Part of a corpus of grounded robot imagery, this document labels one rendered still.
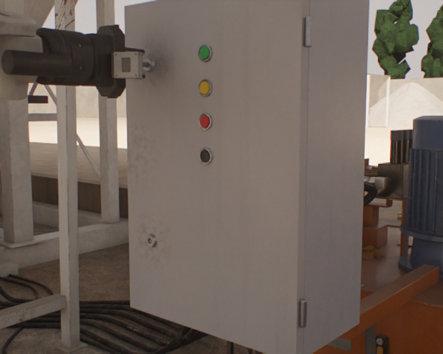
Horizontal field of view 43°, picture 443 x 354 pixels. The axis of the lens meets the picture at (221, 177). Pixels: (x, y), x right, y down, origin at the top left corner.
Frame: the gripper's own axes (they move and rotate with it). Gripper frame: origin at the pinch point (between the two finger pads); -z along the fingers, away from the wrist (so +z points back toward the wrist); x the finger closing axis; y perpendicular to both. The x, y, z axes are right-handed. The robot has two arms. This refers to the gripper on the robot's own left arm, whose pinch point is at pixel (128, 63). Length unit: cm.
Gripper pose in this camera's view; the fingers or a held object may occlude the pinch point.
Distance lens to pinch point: 104.0
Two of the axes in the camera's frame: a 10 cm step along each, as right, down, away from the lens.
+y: 7.6, 0.8, -6.4
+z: -6.5, 0.9, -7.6
